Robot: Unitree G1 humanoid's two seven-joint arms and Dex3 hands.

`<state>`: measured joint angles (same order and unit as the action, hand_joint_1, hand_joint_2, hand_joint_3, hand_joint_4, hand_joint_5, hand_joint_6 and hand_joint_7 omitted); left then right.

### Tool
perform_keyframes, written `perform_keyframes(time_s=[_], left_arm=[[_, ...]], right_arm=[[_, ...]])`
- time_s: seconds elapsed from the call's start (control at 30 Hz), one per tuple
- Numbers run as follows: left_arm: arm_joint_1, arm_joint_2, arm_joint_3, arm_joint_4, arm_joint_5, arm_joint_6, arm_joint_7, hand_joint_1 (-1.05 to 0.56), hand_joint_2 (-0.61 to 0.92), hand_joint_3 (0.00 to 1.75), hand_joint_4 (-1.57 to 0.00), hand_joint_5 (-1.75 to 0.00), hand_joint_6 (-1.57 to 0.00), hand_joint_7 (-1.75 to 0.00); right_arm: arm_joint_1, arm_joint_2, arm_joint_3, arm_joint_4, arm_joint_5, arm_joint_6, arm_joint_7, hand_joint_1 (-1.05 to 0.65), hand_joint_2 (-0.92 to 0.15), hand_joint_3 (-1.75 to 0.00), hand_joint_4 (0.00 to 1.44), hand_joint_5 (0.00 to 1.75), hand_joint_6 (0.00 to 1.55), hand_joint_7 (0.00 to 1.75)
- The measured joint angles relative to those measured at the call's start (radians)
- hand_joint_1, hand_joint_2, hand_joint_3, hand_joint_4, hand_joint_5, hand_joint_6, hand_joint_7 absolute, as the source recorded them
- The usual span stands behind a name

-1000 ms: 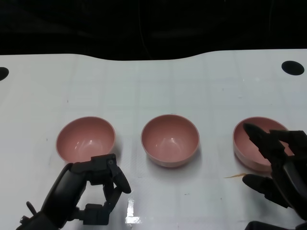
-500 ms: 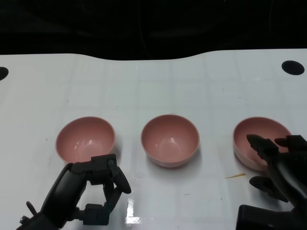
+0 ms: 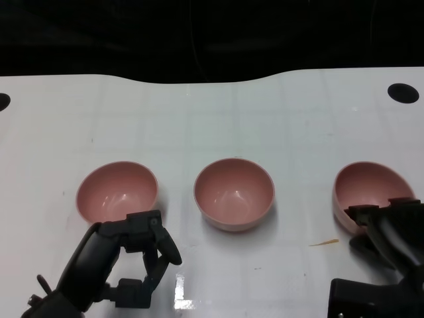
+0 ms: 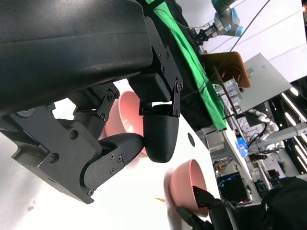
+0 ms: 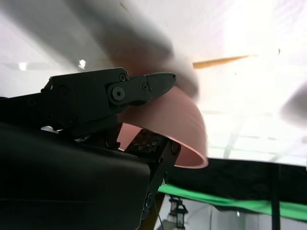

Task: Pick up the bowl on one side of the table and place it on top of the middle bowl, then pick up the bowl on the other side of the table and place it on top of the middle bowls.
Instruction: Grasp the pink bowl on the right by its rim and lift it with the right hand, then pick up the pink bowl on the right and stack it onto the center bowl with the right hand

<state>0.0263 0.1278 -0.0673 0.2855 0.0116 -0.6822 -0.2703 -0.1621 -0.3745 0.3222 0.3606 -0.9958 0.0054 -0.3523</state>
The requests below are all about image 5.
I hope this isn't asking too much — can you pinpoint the pink plastic bowl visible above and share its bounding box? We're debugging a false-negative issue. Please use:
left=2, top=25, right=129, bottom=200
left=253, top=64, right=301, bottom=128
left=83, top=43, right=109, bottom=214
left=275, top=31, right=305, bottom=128
left=117, top=84, right=209, bottom=170

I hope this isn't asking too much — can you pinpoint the black backdrop cloth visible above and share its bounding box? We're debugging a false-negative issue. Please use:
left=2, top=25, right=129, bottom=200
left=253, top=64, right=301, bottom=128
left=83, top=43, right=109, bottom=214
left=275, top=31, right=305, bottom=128
left=165, top=156, right=307, bottom=205

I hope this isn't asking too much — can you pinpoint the black vertical pole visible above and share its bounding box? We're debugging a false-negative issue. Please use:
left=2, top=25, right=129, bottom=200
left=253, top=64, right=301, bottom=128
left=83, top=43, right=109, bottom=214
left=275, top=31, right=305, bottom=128
left=272, top=164, right=282, bottom=230

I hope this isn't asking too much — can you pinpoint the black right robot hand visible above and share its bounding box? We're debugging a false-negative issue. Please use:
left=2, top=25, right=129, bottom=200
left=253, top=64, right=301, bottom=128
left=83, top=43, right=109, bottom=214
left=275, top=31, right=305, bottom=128
left=0, top=67, right=182, bottom=230

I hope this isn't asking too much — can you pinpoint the green cloth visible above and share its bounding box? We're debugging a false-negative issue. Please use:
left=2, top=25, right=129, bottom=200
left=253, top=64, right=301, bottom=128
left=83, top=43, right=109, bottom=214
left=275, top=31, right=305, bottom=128
left=157, top=184, right=307, bottom=222

